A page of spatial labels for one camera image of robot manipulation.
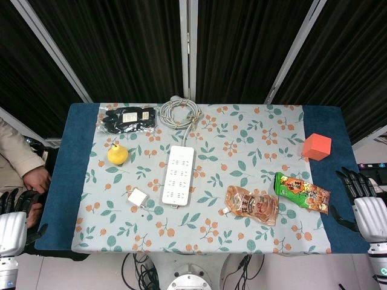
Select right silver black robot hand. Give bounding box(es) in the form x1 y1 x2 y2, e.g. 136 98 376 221
329 166 387 242

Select blue table cover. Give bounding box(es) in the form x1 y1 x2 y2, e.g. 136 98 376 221
34 102 379 254

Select black gloves in plastic bag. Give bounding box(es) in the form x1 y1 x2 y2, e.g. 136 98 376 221
96 105 158 134

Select white square charger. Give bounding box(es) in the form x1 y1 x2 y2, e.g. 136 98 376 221
126 187 149 208

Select grey coiled power cable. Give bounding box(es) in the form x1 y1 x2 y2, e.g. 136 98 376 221
159 95 203 149

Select person in beige jacket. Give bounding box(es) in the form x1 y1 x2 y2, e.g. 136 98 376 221
0 117 51 196

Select orange cube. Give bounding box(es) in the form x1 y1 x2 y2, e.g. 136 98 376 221
302 132 333 161

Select floral tablecloth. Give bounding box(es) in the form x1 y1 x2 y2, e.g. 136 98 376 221
71 103 333 254

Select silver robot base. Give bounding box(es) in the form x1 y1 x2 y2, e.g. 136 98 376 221
166 264 212 290

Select black cable bundle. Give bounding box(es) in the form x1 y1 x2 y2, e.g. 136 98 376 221
120 253 166 290
235 253 265 290

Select brown sauce pouch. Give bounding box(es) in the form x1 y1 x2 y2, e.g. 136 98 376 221
223 185 279 227

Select green snack bag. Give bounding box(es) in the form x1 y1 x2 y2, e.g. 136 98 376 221
274 172 331 215

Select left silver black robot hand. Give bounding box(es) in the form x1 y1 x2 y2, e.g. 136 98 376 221
0 187 48 257

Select yellow pear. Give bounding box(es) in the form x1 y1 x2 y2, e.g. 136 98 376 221
107 143 129 166

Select black curtain panel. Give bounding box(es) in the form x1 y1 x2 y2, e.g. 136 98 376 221
272 0 387 144
28 0 185 103
0 0 85 138
196 0 317 104

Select white power strip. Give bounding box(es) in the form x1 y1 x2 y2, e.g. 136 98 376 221
161 145 197 209

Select white metal frame post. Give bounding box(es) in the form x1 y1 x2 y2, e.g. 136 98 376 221
179 0 198 100
11 0 93 103
264 0 328 104

